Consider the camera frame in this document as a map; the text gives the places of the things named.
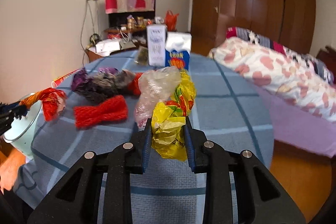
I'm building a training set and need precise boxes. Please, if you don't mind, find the yellow plastic bag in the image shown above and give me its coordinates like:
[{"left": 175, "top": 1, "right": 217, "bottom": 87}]
[{"left": 151, "top": 69, "right": 197, "bottom": 161}]

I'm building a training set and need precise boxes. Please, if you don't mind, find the orange snack wrapper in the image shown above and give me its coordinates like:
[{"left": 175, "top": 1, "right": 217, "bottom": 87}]
[{"left": 19, "top": 88, "right": 67, "bottom": 122}]

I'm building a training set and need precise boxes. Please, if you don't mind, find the purple snack wrapper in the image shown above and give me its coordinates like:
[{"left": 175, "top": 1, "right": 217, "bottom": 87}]
[{"left": 71, "top": 67, "right": 119, "bottom": 92}]

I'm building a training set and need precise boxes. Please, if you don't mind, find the light blue trash bucket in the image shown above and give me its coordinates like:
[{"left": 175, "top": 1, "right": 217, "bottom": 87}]
[{"left": 1, "top": 93, "right": 42, "bottom": 159}]

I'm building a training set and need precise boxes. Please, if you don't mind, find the red foam net sleeve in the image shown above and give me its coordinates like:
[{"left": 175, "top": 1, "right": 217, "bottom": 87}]
[{"left": 73, "top": 95, "right": 128, "bottom": 128}]

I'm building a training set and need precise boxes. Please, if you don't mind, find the blue plaid table cloth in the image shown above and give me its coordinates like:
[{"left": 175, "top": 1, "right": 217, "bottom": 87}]
[{"left": 14, "top": 54, "right": 274, "bottom": 223}]

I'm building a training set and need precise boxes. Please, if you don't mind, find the red cardboard box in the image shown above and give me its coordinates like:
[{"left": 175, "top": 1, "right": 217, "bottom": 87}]
[{"left": 51, "top": 69, "right": 77, "bottom": 88}]

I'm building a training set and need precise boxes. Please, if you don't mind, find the clear crumpled plastic bag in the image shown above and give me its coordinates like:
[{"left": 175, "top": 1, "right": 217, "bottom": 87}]
[{"left": 134, "top": 67, "right": 181, "bottom": 128}]

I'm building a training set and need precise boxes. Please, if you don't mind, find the black foam net sleeve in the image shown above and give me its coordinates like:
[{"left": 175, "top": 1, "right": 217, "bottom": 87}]
[{"left": 71, "top": 78, "right": 118, "bottom": 103}]

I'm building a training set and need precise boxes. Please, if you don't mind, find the small dark tea packet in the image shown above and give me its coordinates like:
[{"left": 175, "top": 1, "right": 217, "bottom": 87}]
[{"left": 134, "top": 46, "right": 149, "bottom": 65}]

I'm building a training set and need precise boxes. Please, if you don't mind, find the blue white Look carton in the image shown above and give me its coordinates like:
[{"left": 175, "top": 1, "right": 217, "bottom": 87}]
[{"left": 165, "top": 32, "right": 192, "bottom": 70}]

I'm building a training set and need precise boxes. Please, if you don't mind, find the purple bed sheet mattress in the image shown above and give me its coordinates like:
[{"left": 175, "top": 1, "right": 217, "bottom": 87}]
[{"left": 255, "top": 86, "right": 335, "bottom": 158}]

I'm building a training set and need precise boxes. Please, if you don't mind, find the white box on cabinet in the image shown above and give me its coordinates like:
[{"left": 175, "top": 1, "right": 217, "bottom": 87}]
[{"left": 95, "top": 39, "right": 121, "bottom": 54}]

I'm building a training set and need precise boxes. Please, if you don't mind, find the wooden tv cabinet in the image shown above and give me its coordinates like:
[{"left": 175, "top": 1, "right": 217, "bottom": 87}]
[{"left": 84, "top": 27, "right": 147, "bottom": 63}]

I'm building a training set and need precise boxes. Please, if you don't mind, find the white tall milk carton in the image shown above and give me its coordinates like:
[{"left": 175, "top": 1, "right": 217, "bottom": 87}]
[{"left": 146, "top": 24, "right": 167, "bottom": 67}]

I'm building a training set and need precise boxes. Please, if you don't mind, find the striped cow pattern blanket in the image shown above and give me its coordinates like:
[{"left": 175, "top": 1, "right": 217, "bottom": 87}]
[{"left": 226, "top": 27, "right": 334, "bottom": 84}]

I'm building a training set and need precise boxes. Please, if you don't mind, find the gold lidded jar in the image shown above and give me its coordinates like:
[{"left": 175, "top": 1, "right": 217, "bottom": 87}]
[{"left": 137, "top": 16, "right": 145, "bottom": 28}]

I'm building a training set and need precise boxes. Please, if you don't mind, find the white printed mug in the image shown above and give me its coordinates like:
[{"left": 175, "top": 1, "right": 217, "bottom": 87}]
[{"left": 154, "top": 16, "right": 165, "bottom": 24}]

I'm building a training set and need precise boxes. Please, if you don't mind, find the orange plastic bag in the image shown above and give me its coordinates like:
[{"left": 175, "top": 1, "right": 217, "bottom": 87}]
[{"left": 165, "top": 10, "right": 179, "bottom": 32}]

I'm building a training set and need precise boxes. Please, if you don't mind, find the black television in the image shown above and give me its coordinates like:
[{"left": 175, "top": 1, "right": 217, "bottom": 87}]
[{"left": 108, "top": 10, "right": 156, "bottom": 29}]

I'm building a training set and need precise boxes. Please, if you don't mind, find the brown wooden door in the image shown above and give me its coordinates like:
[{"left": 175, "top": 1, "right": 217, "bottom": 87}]
[{"left": 191, "top": 0, "right": 220, "bottom": 40}]

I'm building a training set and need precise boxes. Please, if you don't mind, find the grey hanging cable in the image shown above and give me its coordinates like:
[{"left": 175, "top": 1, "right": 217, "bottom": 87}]
[{"left": 80, "top": 0, "right": 102, "bottom": 67}]

